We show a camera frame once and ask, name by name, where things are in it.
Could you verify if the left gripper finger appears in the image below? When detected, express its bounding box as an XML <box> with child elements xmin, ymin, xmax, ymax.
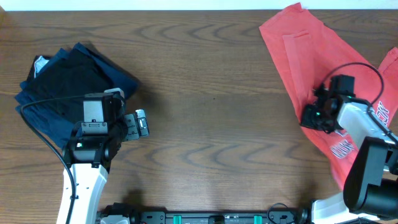
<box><xmin>104</xmin><ymin>88</ymin><xmax>125</xmax><ymax>99</ymax></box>
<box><xmin>136</xmin><ymin>110</ymin><xmax>149</xmax><ymax>136</ymax></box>

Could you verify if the red printed t-shirt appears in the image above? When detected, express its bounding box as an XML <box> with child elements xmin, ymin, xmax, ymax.
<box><xmin>258</xmin><ymin>2</ymin><xmax>398</xmax><ymax>191</ymax></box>

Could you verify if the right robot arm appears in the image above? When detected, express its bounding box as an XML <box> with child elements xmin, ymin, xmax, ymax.
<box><xmin>300</xmin><ymin>75</ymin><xmax>397</xmax><ymax>223</ymax></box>

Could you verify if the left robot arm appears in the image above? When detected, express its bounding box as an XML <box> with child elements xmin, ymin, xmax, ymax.
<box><xmin>57</xmin><ymin>88</ymin><xmax>149</xmax><ymax>223</ymax></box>

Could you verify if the black folded garment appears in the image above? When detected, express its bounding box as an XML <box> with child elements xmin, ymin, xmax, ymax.
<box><xmin>15</xmin><ymin>50</ymin><xmax>113</xmax><ymax>123</ymax></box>

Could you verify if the navy folded garment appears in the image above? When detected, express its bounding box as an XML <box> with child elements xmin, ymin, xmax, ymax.
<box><xmin>16</xmin><ymin>43</ymin><xmax>139</xmax><ymax>147</ymax></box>

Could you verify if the black garment with white label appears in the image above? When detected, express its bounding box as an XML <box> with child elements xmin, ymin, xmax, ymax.
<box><xmin>26</xmin><ymin>55</ymin><xmax>51</xmax><ymax>82</ymax></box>

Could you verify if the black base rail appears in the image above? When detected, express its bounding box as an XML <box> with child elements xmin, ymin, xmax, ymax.
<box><xmin>95</xmin><ymin>203</ymin><xmax>311</xmax><ymax>224</ymax></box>

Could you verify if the black looped base cable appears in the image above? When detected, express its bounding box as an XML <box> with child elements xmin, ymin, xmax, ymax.
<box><xmin>266</xmin><ymin>202</ymin><xmax>296</xmax><ymax>224</ymax></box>

